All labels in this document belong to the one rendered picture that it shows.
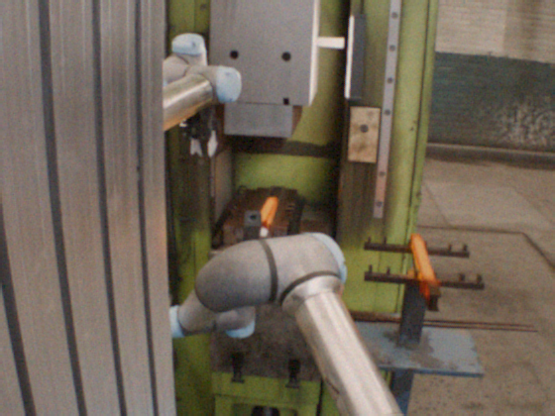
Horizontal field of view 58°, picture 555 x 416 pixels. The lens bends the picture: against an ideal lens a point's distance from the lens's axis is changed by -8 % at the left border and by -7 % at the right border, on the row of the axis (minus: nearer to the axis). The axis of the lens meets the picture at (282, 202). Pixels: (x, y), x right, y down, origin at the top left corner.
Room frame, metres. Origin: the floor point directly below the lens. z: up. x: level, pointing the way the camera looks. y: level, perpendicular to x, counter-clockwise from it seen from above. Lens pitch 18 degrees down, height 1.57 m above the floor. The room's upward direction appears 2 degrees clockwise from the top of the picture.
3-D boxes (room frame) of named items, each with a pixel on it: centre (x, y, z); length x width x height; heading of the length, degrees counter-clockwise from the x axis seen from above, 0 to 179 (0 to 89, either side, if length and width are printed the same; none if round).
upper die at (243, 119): (1.76, 0.06, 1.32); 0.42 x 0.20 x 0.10; 175
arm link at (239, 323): (1.16, 0.11, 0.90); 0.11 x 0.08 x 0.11; 114
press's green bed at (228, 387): (1.77, 0.01, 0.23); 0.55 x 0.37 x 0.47; 175
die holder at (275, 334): (1.77, 0.01, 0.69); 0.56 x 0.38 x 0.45; 175
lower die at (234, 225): (1.76, 0.06, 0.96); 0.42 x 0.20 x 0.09; 175
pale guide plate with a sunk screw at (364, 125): (1.65, -0.25, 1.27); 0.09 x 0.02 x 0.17; 85
